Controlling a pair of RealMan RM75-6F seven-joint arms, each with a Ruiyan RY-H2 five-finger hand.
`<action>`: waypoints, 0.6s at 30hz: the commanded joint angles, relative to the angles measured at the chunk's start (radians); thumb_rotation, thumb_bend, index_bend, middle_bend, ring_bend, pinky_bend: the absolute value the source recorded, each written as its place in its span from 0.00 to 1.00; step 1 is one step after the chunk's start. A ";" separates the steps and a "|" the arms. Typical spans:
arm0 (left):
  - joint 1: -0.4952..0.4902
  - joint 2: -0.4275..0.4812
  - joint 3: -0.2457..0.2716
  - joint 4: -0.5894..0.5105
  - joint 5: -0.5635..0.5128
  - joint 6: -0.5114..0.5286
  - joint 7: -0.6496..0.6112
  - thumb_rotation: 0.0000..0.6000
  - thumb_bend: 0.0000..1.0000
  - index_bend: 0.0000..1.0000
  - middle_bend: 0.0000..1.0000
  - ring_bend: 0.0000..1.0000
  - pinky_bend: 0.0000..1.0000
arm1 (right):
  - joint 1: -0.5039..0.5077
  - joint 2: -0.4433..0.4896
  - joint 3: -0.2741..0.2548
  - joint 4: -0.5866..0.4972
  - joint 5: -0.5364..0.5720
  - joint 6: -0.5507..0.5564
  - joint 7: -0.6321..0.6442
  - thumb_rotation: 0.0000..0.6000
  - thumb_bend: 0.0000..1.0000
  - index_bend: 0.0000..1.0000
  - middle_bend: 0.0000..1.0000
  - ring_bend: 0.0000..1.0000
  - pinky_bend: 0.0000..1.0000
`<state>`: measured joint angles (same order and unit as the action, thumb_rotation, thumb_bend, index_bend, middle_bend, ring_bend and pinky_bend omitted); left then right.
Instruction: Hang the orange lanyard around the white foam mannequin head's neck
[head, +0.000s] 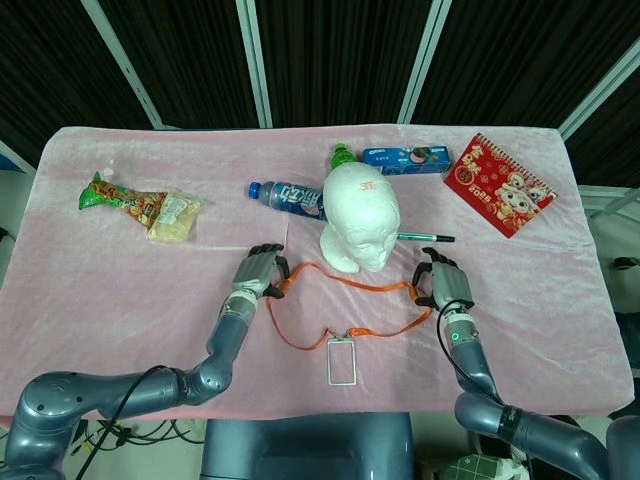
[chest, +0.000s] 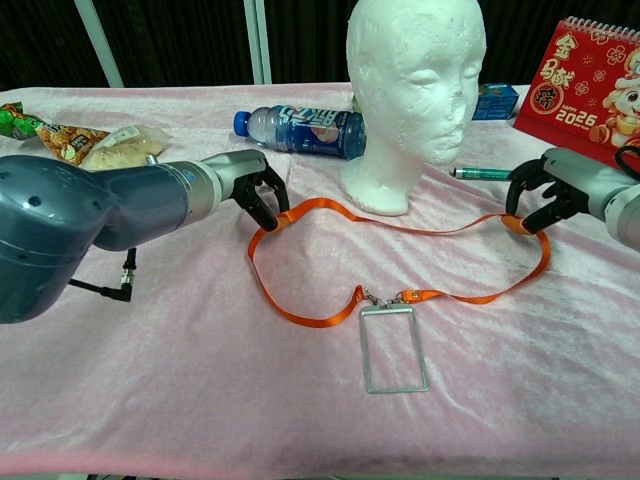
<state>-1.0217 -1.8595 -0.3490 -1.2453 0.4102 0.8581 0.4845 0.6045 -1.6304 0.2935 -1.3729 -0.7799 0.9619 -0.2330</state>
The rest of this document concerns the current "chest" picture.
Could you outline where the clear silver-framed badge holder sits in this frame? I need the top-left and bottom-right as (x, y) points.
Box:
(358, 303), (431, 395)

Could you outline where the left black grey robot hand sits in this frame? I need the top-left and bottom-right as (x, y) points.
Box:
(214, 148), (291, 233)

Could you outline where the blue drink bottle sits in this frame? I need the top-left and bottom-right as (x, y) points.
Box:
(233, 104), (367, 161)

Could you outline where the green marker pen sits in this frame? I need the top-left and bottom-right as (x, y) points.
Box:
(449, 165), (516, 182)

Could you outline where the red desk calendar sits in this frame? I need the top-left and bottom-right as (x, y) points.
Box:
(513, 15), (640, 180)

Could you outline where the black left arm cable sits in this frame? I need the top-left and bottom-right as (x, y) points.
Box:
(68, 247), (139, 303)

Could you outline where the pink velvet table cloth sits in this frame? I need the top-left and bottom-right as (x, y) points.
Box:
(0, 82), (640, 476)

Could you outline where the blue Oreo cookie box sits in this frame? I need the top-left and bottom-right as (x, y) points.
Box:
(472, 82), (520, 121)

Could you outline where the green orange snack bag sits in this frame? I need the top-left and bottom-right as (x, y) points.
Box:
(0, 101), (172, 172)

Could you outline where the white partition post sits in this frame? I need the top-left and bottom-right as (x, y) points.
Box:
(243, 0), (274, 85)
(74, 0), (125, 89)

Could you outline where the orange lanyard strap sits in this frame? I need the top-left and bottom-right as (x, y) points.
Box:
(247, 197), (551, 329)

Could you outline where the white foam mannequin head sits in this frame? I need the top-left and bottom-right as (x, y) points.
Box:
(339, 0), (487, 217)

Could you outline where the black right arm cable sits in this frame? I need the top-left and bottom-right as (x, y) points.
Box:
(614, 144), (640, 176)

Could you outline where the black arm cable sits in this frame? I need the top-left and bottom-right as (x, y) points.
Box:
(68, 247), (139, 303)
(614, 144), (640, 176)

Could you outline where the right black grey robot hand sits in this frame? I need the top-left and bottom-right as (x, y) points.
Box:
(502, 147), (621, 236)

